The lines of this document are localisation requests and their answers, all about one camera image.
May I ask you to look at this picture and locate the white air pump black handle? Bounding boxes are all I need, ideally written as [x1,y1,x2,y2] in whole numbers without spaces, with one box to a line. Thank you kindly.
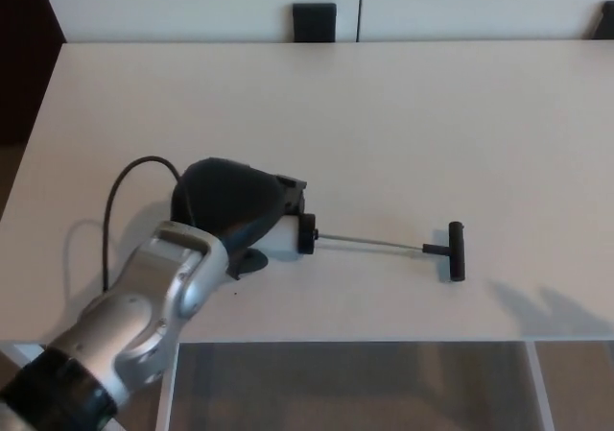
[261,212,468,284]

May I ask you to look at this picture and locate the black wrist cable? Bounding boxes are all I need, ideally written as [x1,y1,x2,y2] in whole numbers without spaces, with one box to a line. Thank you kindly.
[101,155,194,294]

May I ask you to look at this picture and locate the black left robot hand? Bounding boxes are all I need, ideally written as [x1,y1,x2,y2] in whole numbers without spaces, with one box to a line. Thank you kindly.
[171,157,308,281]

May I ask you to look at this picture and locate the dark brown wooden panel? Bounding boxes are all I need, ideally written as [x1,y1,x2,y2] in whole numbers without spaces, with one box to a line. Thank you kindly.
[0,0,66,147]

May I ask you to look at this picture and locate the black chair backrest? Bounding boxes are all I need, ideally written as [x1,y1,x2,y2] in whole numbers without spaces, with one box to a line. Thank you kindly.
[292,2,338,44]
[592,1,614,41]

